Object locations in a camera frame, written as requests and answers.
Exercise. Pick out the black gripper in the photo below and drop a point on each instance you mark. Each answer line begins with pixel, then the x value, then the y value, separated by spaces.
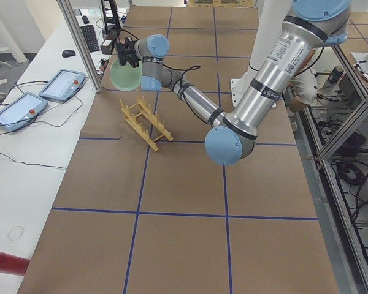
pixel 129 51

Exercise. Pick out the light green plate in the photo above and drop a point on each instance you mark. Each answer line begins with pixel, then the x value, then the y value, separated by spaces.
pixel 125 78

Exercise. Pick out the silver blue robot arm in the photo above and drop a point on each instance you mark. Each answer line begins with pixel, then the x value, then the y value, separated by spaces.
pixel 295 28

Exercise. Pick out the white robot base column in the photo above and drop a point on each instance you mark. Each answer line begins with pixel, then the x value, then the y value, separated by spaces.
pixel 259 46

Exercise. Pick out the black power adapter box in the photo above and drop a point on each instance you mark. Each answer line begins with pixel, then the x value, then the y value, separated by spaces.
pixel 108 45

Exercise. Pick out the black keyboard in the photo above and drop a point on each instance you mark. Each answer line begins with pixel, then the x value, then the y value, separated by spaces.
pixel 90 37

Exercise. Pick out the wooden dish rack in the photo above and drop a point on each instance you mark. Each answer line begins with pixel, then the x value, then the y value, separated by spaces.
pixel 145 122

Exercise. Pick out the black computer mouse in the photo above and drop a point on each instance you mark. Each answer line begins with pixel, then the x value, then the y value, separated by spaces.
pixel 68 53

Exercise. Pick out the far teach pendant tablet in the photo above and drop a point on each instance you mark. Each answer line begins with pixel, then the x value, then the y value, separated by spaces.
pixel 63 85

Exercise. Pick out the teach pendant tablet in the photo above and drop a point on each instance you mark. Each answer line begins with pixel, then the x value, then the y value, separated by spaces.
pixel 63 85
pixel 22 111

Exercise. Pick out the near teach pendant tablet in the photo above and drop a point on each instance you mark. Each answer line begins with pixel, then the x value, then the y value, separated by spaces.
pixel 22 111

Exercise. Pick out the person in white shorts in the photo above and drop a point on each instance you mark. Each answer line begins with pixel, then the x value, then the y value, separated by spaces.
pixel 305 90

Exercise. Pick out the red cylinder tube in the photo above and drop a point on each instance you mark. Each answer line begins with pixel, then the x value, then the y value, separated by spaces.
pixel 14 265

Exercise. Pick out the aluminium frame post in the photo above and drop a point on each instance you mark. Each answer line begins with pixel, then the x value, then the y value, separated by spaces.
pixel 73 25

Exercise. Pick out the aluminium frame rail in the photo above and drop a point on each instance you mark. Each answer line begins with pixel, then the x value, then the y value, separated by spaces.
pixel 337 128

